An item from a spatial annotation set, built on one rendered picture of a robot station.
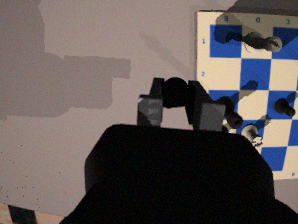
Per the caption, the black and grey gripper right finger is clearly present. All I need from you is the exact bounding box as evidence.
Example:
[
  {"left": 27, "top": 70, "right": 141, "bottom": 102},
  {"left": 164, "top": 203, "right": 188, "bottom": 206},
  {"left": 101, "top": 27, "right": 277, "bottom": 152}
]
[{"left": 185, "top": 80, "right": 226, "bottom": 132}]

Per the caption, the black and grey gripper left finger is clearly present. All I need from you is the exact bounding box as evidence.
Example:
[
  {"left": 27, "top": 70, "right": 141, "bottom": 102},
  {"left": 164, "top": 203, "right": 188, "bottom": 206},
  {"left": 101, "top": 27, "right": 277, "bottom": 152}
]
[{"left": 137, "top": 77, "right": 165, "bottom": 127}]

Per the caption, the blue and cream chessboard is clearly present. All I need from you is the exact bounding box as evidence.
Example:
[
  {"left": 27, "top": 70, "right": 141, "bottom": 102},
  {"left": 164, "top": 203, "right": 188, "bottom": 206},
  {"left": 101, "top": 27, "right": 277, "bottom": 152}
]
[{"left": 196, "top": 12, "right": 298, "bottom": 180}]

